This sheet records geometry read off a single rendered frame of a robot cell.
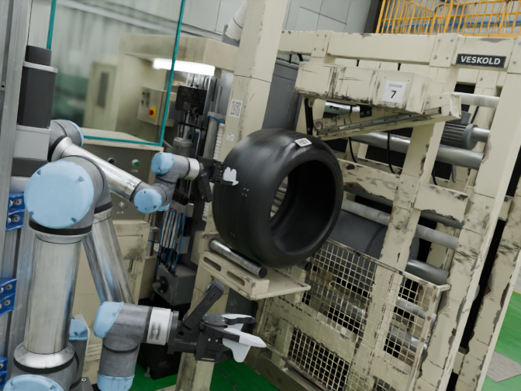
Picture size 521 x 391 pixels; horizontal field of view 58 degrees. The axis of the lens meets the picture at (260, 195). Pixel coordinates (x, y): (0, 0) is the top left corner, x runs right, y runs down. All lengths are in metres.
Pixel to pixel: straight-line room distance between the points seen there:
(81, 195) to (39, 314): 0.26
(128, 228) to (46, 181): 1.34
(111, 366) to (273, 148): 1.04
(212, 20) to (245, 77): 9.96
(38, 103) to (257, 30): 1.13
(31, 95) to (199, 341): 0.71
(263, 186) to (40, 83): 0.84
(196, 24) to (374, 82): 10.05
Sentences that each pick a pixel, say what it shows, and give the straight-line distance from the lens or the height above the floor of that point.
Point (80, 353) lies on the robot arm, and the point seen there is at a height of 0.90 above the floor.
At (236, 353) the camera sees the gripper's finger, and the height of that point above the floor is 1.04.
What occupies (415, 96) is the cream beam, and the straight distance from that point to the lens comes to 1.94.
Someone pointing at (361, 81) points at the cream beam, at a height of 1.73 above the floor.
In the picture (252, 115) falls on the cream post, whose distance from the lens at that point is 2.13.
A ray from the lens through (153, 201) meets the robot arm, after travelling 1.44.
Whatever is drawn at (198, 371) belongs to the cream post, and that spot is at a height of 0.22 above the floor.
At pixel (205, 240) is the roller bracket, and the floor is 0.92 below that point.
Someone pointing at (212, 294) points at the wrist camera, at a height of 1.14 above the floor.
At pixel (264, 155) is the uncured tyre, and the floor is 1.37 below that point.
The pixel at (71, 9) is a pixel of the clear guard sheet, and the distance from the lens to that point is 2.04.
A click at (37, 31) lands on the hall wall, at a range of 10.89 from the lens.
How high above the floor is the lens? 1.54
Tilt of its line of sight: 10 degrees down
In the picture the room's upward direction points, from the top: 12 degrees clockwise
